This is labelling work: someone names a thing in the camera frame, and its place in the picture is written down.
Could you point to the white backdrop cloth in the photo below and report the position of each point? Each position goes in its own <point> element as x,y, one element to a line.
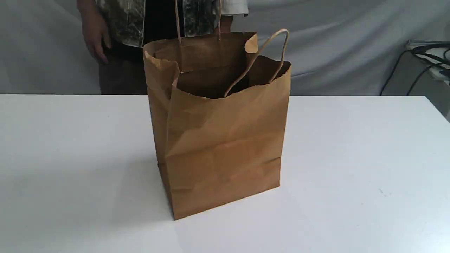
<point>336,47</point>

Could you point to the grey side shelf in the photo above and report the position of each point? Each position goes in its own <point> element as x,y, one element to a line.
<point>422,69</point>

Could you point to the person's right hand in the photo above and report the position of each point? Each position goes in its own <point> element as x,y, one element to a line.
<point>96,35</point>

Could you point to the brown paper bag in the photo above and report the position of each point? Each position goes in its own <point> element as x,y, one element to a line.
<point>218,106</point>

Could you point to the person's left hand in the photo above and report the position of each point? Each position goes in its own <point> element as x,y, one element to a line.
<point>225,23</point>

